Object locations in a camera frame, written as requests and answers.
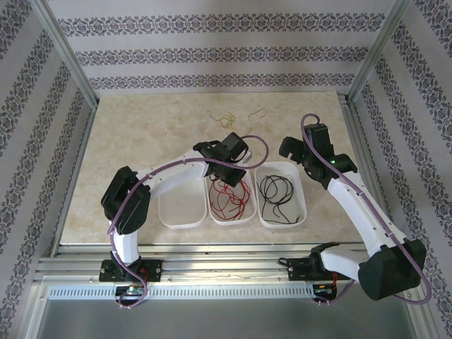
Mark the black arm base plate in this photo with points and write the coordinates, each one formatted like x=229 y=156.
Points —
x=296 y=272
x=153 y=270

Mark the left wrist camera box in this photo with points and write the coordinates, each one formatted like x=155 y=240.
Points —
x=248 y=157

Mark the white plastic tray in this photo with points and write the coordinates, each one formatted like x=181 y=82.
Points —
x=298 y=197
x=252 y=208
x=183 y=208

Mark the grey metal panel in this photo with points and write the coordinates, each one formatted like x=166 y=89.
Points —
x=226 y=319

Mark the aluminium corner post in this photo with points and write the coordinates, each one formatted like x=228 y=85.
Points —
x=67 y=53
x=378 y=49

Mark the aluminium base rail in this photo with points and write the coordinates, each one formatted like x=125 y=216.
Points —
x=229 y=263

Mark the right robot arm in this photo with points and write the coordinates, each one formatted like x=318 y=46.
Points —
x=356 y=212

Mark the aluminium side rail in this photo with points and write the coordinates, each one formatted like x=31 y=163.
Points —
x=76 y=176
x=353 y=123

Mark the small circuit board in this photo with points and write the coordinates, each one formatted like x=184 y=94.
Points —
x=324 y=289
x=132 y=290

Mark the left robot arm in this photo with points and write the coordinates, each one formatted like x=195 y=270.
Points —
x=169 y=176

